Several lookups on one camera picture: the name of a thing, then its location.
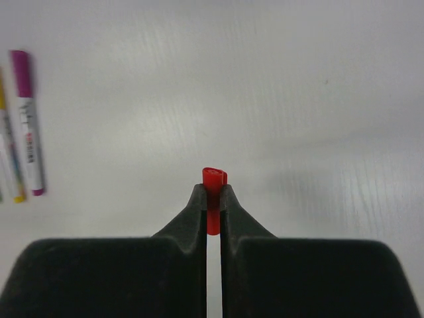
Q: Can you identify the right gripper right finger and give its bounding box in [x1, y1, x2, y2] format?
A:
[221, 185, 420, 317]

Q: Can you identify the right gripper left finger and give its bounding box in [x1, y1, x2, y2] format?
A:
[1, 185, 207, 317]

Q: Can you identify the red pen cap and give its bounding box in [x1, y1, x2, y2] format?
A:
[202, 167, 228, 236]

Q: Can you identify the yellow pen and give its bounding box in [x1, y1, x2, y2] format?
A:
[1, 79, 26, 203]

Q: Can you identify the purple pen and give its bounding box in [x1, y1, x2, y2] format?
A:
[9, 50, 46, 197]

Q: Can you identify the purple pen cap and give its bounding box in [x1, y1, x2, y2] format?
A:
[10, 50, 34, 98]

